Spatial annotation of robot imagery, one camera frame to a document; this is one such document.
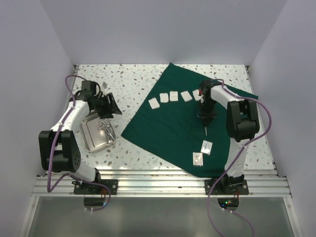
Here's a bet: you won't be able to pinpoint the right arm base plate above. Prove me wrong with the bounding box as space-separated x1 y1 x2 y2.
211 177 249 195

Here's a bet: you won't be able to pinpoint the green surgical drape cloth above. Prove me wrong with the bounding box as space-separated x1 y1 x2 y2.
120 62 259 178

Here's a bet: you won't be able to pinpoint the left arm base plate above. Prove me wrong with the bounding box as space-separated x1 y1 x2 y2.
72 179 119 195

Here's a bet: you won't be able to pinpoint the aluminium rail frame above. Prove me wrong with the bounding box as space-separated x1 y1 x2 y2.
32 169 293 198

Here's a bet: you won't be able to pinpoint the large steel surgical scissors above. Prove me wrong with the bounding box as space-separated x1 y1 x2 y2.
100 120 115 141

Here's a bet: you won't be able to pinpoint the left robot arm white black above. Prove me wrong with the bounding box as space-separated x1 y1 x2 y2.
39 79 122 194

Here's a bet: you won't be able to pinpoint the stainless steel instrument tray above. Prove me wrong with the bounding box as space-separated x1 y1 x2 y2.
80 114 117 152

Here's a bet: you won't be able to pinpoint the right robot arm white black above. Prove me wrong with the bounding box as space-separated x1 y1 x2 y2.
198 79 260 194

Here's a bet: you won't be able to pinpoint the steel scissors medium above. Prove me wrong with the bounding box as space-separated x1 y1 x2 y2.
104 121 115 142

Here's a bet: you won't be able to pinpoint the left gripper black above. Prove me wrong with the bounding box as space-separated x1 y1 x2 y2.
92 92 122 119

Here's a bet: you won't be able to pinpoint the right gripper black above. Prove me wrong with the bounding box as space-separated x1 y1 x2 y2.
197 98 217 125

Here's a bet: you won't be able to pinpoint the white sterile packet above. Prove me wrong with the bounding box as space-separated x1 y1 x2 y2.
200 140 213 156

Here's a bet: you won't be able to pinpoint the white gauze pad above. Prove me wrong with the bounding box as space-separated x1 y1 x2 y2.
192 89 202 101
148 98 160 109
169 91 178 102
181 91 192 102
159 93 169 103

